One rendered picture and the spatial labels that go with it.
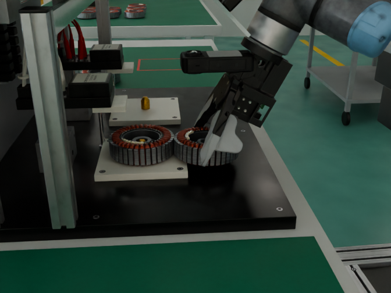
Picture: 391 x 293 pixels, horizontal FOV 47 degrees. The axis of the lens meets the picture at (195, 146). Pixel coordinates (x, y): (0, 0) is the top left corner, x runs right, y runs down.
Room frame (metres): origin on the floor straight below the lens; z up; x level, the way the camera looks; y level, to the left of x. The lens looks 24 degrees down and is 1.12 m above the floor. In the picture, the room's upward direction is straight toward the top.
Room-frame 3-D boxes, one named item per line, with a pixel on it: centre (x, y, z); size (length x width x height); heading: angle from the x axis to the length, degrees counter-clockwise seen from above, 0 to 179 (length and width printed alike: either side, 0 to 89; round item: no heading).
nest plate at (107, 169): (0.72, 0.09, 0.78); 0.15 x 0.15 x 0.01; 4
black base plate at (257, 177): (0.84, 0.12, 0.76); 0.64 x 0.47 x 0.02; 4
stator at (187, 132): (0.71, -0.02, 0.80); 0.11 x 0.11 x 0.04
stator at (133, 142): (0.72, 0.09, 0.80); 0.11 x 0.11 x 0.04
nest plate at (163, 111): (0.96, 0.11, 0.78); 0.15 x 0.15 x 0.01; 4
